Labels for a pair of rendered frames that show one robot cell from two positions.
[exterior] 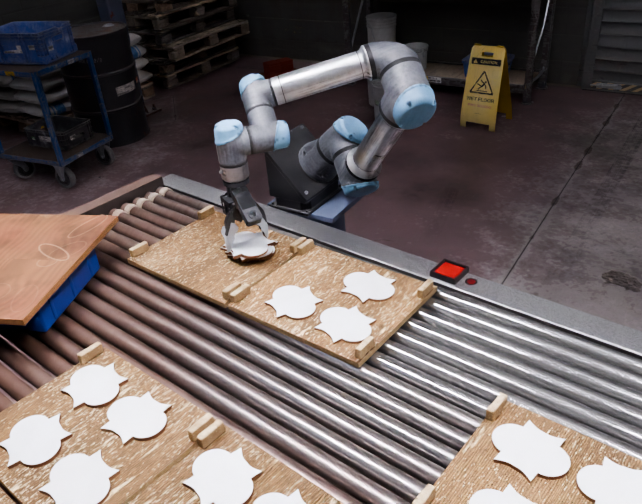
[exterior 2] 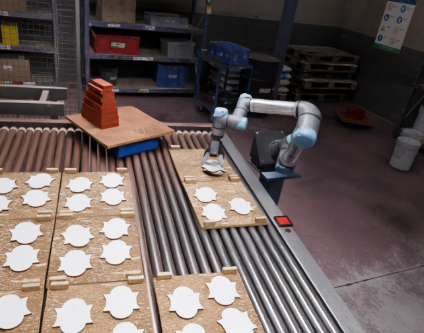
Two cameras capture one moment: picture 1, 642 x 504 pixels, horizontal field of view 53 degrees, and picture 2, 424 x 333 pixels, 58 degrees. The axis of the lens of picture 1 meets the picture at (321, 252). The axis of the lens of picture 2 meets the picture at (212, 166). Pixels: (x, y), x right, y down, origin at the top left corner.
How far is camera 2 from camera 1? 0.82 m
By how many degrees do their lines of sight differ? 25
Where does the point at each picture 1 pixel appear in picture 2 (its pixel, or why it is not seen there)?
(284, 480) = (132, 242)
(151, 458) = (103, 210)
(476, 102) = not seen: outside the picture
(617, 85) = not seen: outside the picture
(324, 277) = (228, 193)
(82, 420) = (98, 187)
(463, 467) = (192, 279)
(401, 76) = (303, 120)
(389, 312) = (236, 219)
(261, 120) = (236, 113)
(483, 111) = not seen: outside the picture
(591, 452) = (245, 308)
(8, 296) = (111, 137)
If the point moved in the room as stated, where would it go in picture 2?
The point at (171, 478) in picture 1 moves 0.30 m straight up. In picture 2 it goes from (102, 219) to (102, 161)
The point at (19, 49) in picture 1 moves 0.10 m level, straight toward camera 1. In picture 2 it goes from (221, 54) to (220, 55)
